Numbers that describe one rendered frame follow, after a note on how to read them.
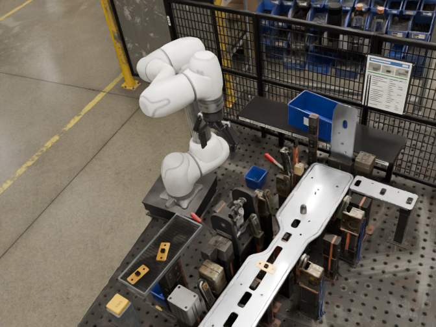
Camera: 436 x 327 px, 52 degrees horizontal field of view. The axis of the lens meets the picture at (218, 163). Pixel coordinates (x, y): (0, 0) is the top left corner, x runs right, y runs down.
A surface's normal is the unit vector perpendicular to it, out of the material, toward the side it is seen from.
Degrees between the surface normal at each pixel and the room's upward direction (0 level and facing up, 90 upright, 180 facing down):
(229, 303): 0
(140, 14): 89
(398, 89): 90
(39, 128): 0
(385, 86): 90
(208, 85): 87
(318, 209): 0
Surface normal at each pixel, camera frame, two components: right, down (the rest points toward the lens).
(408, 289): -0.12, -0.72
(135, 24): -0.45, 0.65
